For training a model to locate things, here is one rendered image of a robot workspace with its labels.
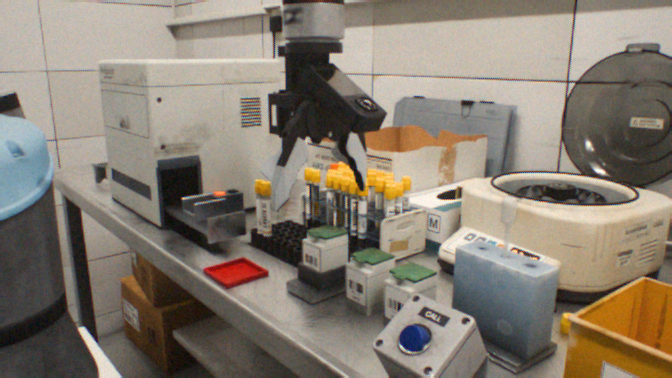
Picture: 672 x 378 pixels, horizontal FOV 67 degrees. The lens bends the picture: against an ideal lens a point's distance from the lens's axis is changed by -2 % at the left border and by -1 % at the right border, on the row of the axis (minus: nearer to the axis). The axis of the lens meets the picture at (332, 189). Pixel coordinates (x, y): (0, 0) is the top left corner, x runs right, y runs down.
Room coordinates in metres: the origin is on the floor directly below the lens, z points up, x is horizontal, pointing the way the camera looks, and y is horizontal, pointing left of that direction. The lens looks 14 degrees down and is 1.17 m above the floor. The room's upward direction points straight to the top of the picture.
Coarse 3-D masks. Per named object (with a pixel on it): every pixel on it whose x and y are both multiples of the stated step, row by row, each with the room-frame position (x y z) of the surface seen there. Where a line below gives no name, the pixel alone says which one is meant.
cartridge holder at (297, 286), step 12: (300, 264) 0.63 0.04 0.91; (300, 276) 0.63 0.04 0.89; (312, 276) 0.61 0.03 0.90; (324, 276) 0.60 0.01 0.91; (336, 276) 0.62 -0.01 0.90; (288, 288) 0.62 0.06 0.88; (300, 288) 0.61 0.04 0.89; (312, 288) 0.61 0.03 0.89; (324, 288) 0.60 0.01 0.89; (336, 288) 0.61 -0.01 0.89; (312, 300) 0.59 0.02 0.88
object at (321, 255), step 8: (304, 240) 0.63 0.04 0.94; (312, 240) 0.63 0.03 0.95; (320, 240) 0.62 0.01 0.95; (328, 240) 0.61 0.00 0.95; (336, 240) 0.62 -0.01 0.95; (344, 240) 0.63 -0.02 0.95; (304, 248) 0.63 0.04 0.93; (312, 248) 0.62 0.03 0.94; (320, 248) 0.61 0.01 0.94; (328, 248) 0.61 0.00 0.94; (336, 248) 0.62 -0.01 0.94; (344, 248) 0.63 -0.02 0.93; (304, 256) 0.63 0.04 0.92; (312, 256) 0.62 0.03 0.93; (320, 256) 0.61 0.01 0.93; (328, 256) 0.61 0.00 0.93; (336, 256) 0.62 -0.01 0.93; (344, 256) 0.63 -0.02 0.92; (312, 264) 0.62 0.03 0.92; (320, 264) 0.61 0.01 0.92; (328, 264) 0.61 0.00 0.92; (336, 264) 0.62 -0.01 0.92
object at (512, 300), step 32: (480, 256) 0.50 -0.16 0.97; (512, 256) 0.50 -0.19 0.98; (480, 288) 0.50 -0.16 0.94; (512, 288) 0.47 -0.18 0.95; (544, 288) 0.46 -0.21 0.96; (480, 320) 0.49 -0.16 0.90; (512, 320) 0.46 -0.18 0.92; (544, 320) 0.46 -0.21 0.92; (512, 352) 0.46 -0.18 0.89; (544, 352) 0.46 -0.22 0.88
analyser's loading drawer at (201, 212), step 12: (168, 204) 0.91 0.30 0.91; (180, 204) 0.91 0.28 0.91; (192, 204) 0.84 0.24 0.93; (204, 204) 0.81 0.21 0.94; (216, 204) 0.82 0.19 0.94; (180, 216) 0.83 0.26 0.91; (192, 216) 0.81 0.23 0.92; (204, 216) 0.81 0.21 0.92; (216, 216) 0.82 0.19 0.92; (228, 216) 0.78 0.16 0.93; (240, 216) 0.79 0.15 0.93; (204, 228) 0.77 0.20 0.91; (216, 228) 0.76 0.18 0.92; (228, 228) 0.78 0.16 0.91; (240, 228) 0.79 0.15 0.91; (216, 240) 0.76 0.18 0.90
